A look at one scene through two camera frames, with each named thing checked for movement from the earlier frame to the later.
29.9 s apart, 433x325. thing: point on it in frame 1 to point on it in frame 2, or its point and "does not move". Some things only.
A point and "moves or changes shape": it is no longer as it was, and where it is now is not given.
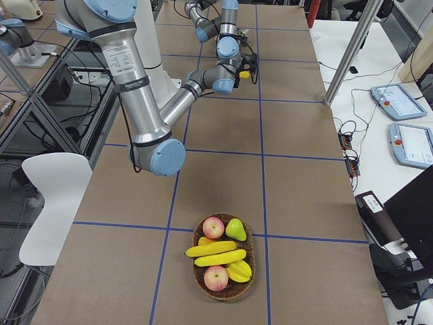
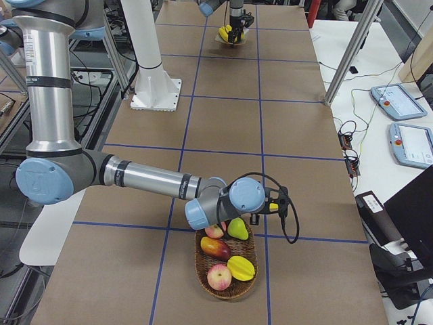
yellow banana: (214, 259) to (273, 206)
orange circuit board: (345, 140) does not move
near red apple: (216, 277) does not move
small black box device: (353, 70) does not move
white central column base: (162, 86) does not move
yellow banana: (210, 248) moves or changes shape
